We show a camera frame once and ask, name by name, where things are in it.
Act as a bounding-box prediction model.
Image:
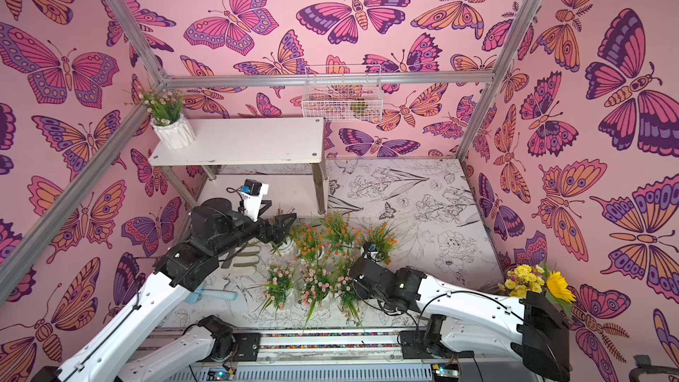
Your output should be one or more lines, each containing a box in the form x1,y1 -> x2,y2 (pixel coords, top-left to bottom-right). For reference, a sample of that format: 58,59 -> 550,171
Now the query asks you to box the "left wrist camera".
238,179 -> 270,222

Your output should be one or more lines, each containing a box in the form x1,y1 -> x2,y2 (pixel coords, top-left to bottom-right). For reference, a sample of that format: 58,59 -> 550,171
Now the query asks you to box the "light blue tube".
199,289 -> 238,302

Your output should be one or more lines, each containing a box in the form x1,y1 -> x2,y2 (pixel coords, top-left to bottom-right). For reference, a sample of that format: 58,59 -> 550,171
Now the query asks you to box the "orange flower pot far left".
269,227 -> 297,260

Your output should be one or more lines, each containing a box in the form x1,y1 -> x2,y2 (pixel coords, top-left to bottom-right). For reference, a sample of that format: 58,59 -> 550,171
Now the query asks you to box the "orange flower pot far right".
362,223 -> 398,265

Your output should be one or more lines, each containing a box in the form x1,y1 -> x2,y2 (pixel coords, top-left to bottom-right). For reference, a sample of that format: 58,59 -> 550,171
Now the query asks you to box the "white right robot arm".
349,255 -> 571,381

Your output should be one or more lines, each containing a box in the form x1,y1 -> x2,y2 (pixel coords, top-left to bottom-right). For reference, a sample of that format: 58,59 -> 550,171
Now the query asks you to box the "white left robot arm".
33,198 -> 297,381

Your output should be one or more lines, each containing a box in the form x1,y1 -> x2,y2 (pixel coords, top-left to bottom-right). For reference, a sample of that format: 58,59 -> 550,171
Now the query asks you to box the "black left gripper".
213,199 -> 296,261

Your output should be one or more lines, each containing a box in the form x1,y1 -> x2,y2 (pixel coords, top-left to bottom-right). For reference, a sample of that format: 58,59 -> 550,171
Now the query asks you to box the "yellow sunflower bouquet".
499,262 -> 576,318

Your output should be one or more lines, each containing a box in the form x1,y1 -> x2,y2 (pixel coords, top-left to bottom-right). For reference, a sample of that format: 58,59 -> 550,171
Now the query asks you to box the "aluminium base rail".
113,327 -> 542,381

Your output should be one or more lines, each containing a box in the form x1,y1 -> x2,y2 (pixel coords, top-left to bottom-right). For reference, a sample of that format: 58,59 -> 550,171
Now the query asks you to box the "pink flower pot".
297,260 -> 334,325
333,258 -> 362,326
258,260 -> 297,313
131,88 -> 196,150

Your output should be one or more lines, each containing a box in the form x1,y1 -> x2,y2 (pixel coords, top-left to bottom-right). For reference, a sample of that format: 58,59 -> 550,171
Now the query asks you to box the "white wire basket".
300,65 -> 384,123

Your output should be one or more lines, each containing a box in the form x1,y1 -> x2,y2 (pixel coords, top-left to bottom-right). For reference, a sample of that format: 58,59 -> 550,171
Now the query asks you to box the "white two-tier rack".
150,118 -> 329,217

